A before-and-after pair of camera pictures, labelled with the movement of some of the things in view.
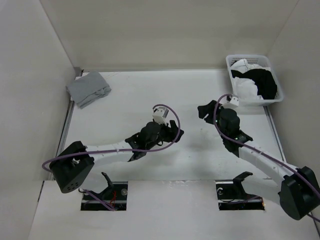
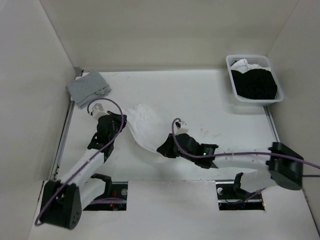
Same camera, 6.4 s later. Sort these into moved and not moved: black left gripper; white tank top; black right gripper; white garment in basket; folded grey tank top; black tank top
Moved: white tank top; black left gripper; black right gripper
Not moved: white garment in basket; folded grey tank top; black tank top
